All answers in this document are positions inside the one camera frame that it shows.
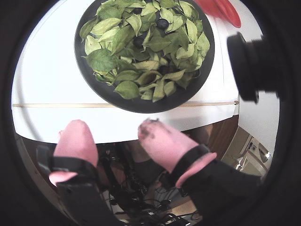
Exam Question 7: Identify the tangle of black cables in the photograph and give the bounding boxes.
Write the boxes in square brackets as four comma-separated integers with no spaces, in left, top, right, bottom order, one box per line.
[100,142,204,226]

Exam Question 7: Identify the pile of green leaves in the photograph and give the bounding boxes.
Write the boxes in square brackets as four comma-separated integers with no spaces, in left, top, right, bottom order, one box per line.
[79,0,211,103]

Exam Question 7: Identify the pink padded gripper finger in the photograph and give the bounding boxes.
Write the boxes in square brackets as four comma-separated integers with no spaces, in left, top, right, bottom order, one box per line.
[36,119,118,226]
[137,118,262,226]

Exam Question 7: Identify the black round bowl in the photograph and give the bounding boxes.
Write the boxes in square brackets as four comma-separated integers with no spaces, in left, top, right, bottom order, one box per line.
[74,0,216,114]

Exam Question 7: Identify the red plastic object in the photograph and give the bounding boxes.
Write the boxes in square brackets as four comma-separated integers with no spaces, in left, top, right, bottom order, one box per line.
[194,0,242,28]

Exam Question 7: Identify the thin wooden strip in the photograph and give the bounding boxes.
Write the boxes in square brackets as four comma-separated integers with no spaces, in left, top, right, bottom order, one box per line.
[13,101,238,109]

